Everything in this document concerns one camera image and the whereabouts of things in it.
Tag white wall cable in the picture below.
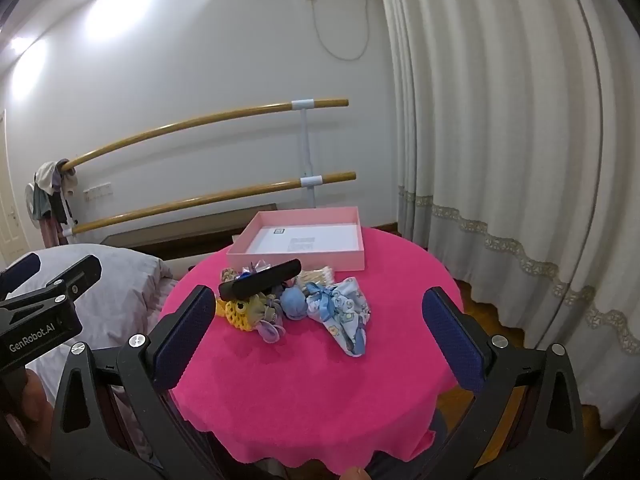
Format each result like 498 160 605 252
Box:
307 0 371 61

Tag person's left forearm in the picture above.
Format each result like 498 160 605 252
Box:
20 367 58 461

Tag black glasses case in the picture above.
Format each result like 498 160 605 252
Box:
218 259 303 302

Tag clothes hanging on barre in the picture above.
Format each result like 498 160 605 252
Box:
25 160 80 247

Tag light blue fabric pouch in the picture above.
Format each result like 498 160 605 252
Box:
280 285 309 321

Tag short wooden ballet barre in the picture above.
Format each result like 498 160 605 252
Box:
72 172 357 235

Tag bag of cotton swabs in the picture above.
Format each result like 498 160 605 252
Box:
297 266 337 287

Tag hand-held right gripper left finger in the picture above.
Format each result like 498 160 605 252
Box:
50 285 221 480

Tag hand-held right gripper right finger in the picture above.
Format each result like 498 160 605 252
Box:
421 286 586 480

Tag yellow crochet fish toy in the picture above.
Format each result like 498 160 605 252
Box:
215 296 267 333

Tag white curtain with lace trim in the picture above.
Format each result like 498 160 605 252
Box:
375 0 640 441

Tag pink cardboard box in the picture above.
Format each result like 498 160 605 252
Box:
226 206 367 273

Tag blue printed cloth with ribbon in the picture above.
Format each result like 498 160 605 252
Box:
305 277 373 358

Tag long wooden ballet barre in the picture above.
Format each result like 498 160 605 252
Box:
59 99 349 171

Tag dark wooden bench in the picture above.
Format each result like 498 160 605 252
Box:
100 203 278 257

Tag white barre post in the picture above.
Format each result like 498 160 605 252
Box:
291 97 323 209

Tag white door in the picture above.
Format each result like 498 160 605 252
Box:
0 110 26 268

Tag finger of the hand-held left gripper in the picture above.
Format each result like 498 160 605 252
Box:
46 254 103 307
0 252 42 297

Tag pink round tablecloth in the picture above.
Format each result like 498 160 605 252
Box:
159 225 466 476

